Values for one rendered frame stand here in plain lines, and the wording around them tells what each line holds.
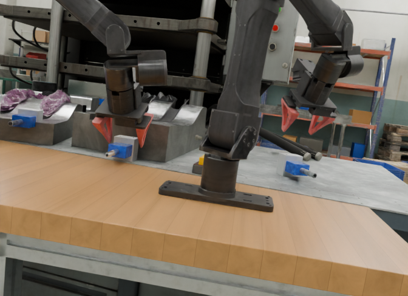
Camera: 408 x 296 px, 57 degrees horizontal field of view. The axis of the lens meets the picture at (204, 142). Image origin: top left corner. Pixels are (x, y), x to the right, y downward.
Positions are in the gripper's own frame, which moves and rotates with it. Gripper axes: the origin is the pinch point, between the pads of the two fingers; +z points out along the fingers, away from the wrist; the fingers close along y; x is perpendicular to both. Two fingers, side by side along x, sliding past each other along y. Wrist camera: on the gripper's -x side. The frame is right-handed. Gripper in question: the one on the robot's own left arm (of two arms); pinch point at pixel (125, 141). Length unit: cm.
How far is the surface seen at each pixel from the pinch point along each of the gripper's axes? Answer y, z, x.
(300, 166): -41.3, 4.8, -6.2
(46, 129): 22.0, 2.2, -2.6
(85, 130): 13.3, 3.1, -5.8
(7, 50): 534, 297, -632
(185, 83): 4, 25, -78
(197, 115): -11.3, 9.5, -30.0
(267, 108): -40, 173, -317
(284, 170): -38.0, 7.9, -7.8
